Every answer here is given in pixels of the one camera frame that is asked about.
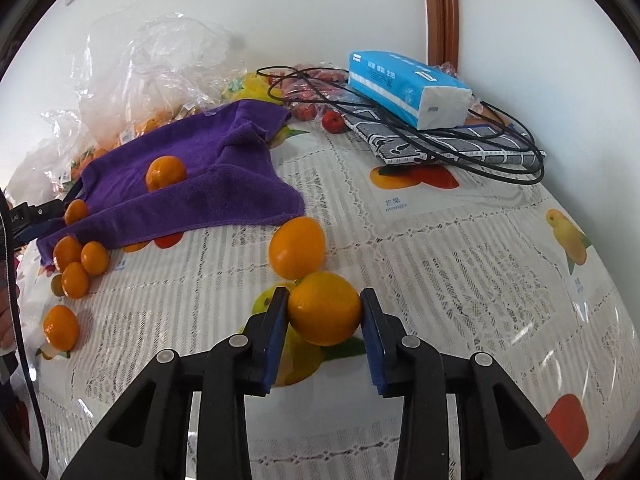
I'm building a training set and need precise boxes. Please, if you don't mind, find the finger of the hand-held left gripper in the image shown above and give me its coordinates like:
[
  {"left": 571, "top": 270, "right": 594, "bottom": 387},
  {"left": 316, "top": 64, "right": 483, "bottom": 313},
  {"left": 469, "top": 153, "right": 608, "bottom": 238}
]
[{"left": 35, "top": 199, "right": 68, "bottom": 235}]

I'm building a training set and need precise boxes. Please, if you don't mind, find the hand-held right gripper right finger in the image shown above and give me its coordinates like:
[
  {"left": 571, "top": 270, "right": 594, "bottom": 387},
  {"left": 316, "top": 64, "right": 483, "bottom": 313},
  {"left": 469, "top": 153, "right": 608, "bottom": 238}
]
[{"left": 361, "top": 287, "right": 586, "bottom": 480}]

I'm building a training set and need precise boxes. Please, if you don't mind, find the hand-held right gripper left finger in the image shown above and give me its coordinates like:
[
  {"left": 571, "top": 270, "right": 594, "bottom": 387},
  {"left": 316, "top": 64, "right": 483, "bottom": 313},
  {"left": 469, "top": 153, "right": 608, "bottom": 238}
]
[{"left": 60, "top": 287, "right": 289, "bottom": 480}]

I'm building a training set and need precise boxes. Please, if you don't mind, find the small orange kumquat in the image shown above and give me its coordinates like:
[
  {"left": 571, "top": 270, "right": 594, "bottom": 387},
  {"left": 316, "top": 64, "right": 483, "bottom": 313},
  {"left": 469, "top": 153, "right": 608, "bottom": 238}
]
[
  {"left": 80, "top": 241, "right": 110, "bottom": 276},
  {"left": 61, "top": 261, "right": 91, "bottom": 299},
  {"left": 53, "top": 235, "right": 84, "bottom": 272},
  {"left": 64, "top": 199, "right": 90, "bottom": 226},
  {"left": 42, "top": 305, "right": 81, "bottom": 352}
]

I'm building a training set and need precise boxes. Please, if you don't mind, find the large orange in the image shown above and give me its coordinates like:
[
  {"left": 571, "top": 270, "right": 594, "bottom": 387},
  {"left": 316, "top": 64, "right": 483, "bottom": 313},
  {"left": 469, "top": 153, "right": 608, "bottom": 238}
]
[
  {"left": 287, "top": 271, "right": 363, "bottom": 347},
  {"left": 269, "top": 216, "right": 327, "bottom": 281}
]

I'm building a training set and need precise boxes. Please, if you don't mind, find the person's left hand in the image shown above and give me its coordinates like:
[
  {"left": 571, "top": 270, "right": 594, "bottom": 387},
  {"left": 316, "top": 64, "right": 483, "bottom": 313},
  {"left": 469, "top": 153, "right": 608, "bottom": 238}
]
[{"left": 0, "top": 280, "right": 17, "bottom": 355}]

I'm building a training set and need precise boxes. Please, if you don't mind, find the clear bag of mandarins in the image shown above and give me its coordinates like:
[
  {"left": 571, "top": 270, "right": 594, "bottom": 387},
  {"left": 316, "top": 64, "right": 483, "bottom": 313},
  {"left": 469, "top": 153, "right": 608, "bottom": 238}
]
[{"left": 7, "top": 107, "right": 108, "bottom": 201}]

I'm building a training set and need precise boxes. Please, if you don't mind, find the orange mandarin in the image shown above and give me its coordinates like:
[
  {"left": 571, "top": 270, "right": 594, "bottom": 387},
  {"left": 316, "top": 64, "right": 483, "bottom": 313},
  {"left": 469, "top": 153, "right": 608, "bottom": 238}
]
[{"left": 145, "top": 155, "right": 188, "bottom": 193}]

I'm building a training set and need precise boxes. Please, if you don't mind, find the purple towel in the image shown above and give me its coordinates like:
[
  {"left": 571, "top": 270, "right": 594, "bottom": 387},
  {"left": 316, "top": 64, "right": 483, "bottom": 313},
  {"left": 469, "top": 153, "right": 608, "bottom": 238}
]
[{"left": 36, "top": 99, "right": 307, "bottom": 267}]

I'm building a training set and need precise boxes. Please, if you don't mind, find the clear bag of kumquats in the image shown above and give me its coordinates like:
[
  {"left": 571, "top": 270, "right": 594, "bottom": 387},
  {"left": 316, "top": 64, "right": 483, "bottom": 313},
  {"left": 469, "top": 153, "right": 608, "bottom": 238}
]
[{"left": 70, "top": 12, "right": 251, "bottom": 151}]

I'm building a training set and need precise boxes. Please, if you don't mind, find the grey patterned cloth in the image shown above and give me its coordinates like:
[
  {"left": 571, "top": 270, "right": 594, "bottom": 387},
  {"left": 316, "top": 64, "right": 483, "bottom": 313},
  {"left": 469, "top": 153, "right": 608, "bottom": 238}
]
[{"left": 340, "top": 105, "right": 546, "bottom": 167}]

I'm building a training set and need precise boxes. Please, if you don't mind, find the clear bag of red hawthorns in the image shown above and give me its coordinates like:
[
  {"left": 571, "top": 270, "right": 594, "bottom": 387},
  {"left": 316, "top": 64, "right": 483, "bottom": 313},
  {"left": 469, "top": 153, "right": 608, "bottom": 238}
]
[{"left": 270, "top": 62, "right": 351, "bottom": 121}]

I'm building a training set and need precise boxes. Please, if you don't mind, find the blue tissue pack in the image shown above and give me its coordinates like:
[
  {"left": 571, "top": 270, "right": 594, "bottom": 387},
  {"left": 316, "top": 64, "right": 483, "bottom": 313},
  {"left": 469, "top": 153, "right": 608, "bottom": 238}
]
[{"left": 347, "top": 50, "right": 473, "bottom": 129}]

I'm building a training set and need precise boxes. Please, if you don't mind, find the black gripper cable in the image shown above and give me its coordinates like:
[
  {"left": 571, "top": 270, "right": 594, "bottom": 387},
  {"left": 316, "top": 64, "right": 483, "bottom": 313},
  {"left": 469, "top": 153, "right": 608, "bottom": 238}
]
[{"left": 0, "top": 187, "right": 51, "bottom": 478}]

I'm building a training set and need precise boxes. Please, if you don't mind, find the black coiled cable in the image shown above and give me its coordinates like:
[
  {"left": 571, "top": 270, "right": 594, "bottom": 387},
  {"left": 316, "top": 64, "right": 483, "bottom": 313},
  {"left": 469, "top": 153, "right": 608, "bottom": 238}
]
[{"left": 256, "top": 62, "right": 547, "bottom": 187}]

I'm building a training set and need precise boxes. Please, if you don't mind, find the brown wooden door frame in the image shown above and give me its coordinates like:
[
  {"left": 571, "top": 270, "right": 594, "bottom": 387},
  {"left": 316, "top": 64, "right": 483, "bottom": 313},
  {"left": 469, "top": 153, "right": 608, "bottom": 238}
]
[{"left": 422, "top": 0, "right": 461, "bottom": 68}]

